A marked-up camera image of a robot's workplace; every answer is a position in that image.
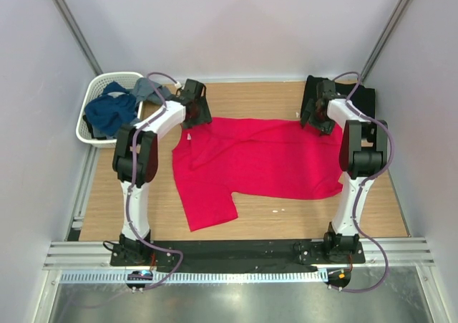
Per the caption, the red t shirt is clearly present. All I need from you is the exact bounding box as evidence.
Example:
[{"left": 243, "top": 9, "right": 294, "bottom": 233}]
[{"left": 172, "top": 117, "right": 343, "bottom": 231}]

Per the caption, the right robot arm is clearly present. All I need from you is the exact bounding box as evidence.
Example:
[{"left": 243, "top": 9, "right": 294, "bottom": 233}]
[{"left": 300, "top": 75, "right": 389, "bottom": 263}]

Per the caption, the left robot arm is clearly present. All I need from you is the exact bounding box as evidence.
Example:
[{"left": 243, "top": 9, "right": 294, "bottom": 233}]
[{"left": 112, "top": 77, "right": 212, "bottom": 266}]

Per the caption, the folded black t shirt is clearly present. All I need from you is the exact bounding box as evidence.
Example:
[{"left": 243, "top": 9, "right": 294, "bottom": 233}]
[{"left": 300, "top": 75, "right": 376, "bottom": 118}]

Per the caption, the grey blue t shirt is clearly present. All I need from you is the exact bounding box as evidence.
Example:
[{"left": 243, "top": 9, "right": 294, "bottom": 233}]
[{"left": 114, "top": 77, "right": 178, "bottom": 138}]

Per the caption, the dark blue t shirt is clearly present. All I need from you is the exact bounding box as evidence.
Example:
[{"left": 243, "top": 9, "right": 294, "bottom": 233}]
[{"left": 84, "top": 82, "right": 127, "bottom": 140}]

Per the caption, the white plastic laundry basket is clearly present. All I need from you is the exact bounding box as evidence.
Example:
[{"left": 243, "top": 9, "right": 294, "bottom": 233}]
[{"left": 76, "top": 72, "right": 143, "bottom": 148}]

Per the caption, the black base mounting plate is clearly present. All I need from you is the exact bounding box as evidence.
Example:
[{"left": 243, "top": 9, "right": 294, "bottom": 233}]
[{"left": 102, "top": 239, "right": 366, "bottom": 273}]

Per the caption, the right aluminium corner post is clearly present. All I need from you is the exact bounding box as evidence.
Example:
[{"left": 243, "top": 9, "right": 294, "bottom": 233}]
[{"left": 361, "top": 0, "right": 413, "bottom": 82}]

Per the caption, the aluminium corner post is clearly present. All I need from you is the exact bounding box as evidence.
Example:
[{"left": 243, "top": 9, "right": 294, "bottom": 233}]
[
  {"left": 361, "top": 0, "right": 413, "bottom": 82},
  {"left": 52, "top": 0, "right": 103, "bottom": 75}
]

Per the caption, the left aluminium corner post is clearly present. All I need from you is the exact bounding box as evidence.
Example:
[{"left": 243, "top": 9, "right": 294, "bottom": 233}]
[{"left": 52, "top": 0, "right": 103, "bottom": 75}]

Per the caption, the slotted white cable duct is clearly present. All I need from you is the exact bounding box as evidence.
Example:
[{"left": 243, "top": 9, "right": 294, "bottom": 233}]
[{"left": 59, "top": 269, "right": 328, "bottom": 285}]

